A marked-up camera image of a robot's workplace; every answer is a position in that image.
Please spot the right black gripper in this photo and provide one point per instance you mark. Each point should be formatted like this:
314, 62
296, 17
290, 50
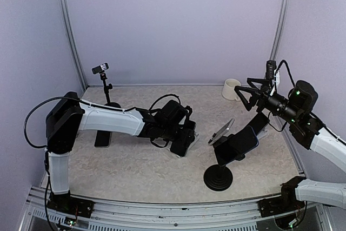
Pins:
255, 92

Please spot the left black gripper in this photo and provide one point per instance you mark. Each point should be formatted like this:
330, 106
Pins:
186, 129

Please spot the white folding phone stand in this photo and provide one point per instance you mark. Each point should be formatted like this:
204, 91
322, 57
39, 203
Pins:
184, 139

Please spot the blue-edged black smartphone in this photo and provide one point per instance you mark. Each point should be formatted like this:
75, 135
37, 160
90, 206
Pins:
234, 147

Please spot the black smartphone white back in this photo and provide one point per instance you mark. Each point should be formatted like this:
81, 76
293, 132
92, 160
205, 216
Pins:
103, 139

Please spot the black round-base phone stand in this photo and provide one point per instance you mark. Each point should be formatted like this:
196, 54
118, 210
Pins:
106, 87

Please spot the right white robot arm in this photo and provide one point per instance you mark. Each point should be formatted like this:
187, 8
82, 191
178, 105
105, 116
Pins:
329, 147

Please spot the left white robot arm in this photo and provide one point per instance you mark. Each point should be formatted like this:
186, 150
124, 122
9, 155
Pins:
72, 115

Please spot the cream ceramic mug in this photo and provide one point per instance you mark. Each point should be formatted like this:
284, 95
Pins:
228, 91

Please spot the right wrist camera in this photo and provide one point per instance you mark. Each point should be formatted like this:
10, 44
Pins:
272, 74

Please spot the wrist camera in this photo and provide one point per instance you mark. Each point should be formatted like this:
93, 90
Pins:
187, 110
272, 74

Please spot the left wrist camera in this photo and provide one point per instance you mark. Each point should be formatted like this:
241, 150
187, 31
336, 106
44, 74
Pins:
187, 110

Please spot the front aluminium rail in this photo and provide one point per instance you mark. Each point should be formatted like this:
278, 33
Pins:
121, 215

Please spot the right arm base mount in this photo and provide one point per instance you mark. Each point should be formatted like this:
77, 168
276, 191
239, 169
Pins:
278, 205

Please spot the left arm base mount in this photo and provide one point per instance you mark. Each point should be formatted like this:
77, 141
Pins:
72, 206

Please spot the right aluminium frame post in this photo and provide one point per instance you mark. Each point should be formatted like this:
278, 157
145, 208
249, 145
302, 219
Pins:
279, 29

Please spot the aluminium frame post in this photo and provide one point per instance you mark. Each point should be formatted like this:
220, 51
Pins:
279, 29
72, 44

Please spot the left aluminium frame post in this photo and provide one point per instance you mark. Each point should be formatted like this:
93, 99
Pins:
72, 44

